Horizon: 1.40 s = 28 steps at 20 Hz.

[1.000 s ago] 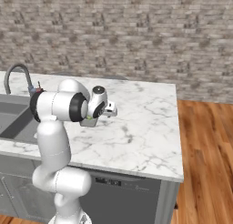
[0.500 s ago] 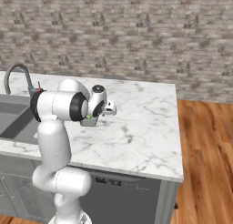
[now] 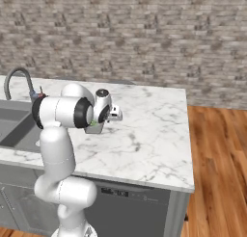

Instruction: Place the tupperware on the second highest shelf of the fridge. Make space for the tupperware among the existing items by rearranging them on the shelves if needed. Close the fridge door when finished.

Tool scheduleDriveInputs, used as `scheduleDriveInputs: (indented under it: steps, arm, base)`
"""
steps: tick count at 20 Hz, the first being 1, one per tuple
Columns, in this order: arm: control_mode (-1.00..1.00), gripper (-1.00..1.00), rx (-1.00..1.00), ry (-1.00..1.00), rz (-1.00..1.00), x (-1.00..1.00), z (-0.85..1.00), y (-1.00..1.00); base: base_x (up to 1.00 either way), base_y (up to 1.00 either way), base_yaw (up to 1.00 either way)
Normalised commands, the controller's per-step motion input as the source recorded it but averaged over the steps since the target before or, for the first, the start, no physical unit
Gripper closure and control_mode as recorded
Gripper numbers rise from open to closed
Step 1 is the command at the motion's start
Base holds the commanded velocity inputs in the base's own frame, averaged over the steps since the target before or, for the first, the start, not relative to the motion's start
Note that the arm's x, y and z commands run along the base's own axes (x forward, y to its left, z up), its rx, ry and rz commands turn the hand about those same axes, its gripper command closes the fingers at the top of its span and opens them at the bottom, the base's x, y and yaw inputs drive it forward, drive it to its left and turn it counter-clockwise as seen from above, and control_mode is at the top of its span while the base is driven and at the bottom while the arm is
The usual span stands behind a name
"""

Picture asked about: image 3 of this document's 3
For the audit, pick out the grey dishwasher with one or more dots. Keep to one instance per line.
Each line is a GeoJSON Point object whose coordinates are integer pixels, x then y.
{"type": "Point", "coordinates": [128, 212]}

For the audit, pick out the grey cupboard door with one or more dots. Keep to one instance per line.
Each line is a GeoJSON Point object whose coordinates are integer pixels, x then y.
{"type": "Point", "coordinates": [19, 208]}

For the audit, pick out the grey sink basin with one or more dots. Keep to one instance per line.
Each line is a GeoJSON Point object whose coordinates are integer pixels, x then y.
{"type": "Point", "coordinates": [16, 125]}

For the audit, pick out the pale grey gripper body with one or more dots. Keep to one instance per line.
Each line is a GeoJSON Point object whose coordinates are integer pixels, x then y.
{"type": "Point", "coordinates": [95, 128]}

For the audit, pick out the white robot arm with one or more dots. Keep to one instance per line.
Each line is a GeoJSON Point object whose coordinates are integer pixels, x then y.
{"type": "Point", "coordinates": [58, 151]}

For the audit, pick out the grey curved sink tap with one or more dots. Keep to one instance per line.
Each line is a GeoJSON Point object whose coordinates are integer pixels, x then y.
{"type": "Point", "coordinates": [19, 70]}

